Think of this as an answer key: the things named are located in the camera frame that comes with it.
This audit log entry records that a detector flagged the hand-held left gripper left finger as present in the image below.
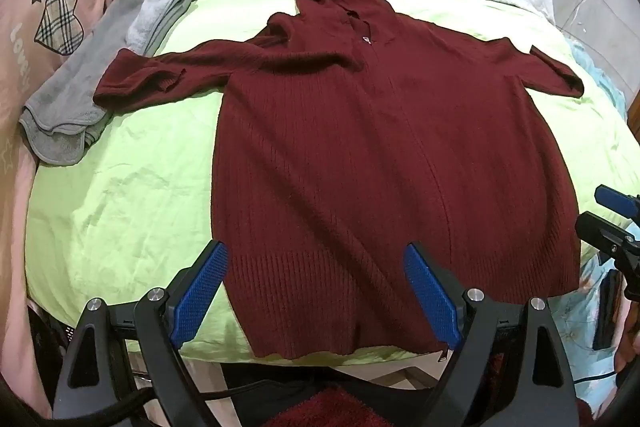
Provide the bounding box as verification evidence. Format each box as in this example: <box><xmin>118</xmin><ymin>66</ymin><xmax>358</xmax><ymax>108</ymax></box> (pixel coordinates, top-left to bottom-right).
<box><xmin>52</xmin><ymin>239</ymin><xmax>231</xmax><ymax>427</ymax></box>

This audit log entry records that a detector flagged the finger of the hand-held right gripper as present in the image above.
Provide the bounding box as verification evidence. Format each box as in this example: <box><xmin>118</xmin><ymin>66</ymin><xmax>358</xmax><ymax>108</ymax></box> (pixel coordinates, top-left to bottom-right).
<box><xmin>574</xmin><ymin>210</ymin><xmax>640</xmax><ymax>258</ymax></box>
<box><xmin>594</xmin><ymin>186</ymin><xmax>640</xmax><ymax>220</ymax></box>

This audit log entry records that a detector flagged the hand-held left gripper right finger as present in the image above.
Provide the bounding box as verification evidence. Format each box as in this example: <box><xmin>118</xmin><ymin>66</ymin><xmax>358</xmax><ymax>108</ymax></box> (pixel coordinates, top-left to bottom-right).
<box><xmin>402</xmin><ymin>242</ymin><xmax>593</xmax><ymax>427</ymax></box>

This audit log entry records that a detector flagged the maroon hooded knit sweater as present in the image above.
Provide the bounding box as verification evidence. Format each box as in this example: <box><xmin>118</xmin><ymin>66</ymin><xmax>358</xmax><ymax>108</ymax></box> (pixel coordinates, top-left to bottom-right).
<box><xmin>92</xmin><ymin>0</ymin><xmax>586</xmax><ymax>358</ymax></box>

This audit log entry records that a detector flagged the black rectangular object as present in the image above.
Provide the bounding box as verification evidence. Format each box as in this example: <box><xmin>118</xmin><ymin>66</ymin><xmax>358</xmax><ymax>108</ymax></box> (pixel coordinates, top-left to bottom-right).
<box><xmin>592</xmin><ymin>267</ymin><xmax>622</xmax><ymax>351</ymax></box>

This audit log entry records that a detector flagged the light blue floral sheet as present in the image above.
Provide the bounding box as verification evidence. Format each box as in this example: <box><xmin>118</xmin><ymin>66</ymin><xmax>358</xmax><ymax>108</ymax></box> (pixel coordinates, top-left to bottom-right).
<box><xmin>547</xmin><ymin>37</ymin><xmax>640</xmax><ymax>418</ymax></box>

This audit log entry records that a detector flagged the light green bed sheet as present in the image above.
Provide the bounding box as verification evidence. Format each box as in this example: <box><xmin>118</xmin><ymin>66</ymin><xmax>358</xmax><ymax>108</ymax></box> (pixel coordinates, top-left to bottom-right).
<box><xmin>24</xmin><ymin>0</ymin><xmax>633</xmax><ymax>365</ymax></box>

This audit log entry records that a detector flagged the dark red fuzzy cloth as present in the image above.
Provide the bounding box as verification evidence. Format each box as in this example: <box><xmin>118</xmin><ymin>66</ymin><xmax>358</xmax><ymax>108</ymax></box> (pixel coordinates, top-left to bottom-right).
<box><xmin>260</xmin><ymin>384</ymin><xmax>381</xmax><ymax>427</ymax></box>

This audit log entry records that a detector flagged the grey towel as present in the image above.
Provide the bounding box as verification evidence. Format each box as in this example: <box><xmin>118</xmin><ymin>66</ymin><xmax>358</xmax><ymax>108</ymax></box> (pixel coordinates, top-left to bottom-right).
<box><xmin>20</xmin><ymin>0</ymin><xmax>193</xmax><ymax>166</ymax></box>

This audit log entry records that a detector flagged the pink garment with plaid heart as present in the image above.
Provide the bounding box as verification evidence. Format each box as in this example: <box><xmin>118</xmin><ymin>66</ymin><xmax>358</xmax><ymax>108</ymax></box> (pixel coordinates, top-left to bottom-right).
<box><xmin>0</xmin><ymin>0</ymin><xmax>121</xmax><ymax>418</ymax></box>

